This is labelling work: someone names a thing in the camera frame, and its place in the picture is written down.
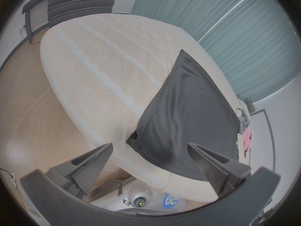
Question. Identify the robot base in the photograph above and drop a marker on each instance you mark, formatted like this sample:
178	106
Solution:
145	192

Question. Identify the purple garment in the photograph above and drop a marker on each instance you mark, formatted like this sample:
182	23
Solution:
247	151

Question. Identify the pink garment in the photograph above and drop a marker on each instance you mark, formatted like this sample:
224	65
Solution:
247	138

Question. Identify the black chest of drawers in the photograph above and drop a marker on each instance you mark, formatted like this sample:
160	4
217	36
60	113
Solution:
82	8

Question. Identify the blue-green curtain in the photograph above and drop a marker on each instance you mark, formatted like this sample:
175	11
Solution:
258	50
188	6

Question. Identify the black T-shirt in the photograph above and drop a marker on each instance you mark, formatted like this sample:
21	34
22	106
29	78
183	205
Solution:
188	116

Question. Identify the grey bedside table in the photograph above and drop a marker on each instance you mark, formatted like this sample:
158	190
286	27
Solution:
250	105

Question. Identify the bed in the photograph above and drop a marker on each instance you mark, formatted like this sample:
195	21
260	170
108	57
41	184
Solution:
105	67

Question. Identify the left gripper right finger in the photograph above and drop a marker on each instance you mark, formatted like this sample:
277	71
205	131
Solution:
218	173

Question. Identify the grey garment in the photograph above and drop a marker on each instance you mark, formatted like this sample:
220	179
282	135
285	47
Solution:
244	123

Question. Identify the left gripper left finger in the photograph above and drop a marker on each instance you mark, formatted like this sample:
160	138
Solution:
94	168

